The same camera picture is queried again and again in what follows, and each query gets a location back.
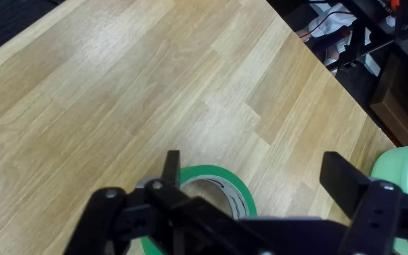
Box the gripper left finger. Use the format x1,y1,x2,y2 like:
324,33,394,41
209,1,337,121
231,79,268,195
64,150,261,255

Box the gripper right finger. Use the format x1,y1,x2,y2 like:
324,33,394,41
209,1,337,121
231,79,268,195
319,151,408,255

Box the light-green bowl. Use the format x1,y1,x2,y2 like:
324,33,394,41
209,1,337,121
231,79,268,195
370,138,408,255

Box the green tape roll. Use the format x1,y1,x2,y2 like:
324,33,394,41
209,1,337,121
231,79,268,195
141,165,258,255

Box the brown wooden cabinet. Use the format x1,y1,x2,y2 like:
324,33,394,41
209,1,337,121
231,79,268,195
370,53,408,146

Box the black metal stand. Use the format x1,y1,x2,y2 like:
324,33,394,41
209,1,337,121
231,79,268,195
307,0,408,71

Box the white cloth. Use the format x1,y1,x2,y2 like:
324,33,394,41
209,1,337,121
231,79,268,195
308,3,381,77

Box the red cable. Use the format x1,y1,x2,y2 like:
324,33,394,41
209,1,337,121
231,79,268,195
298,11,353,39

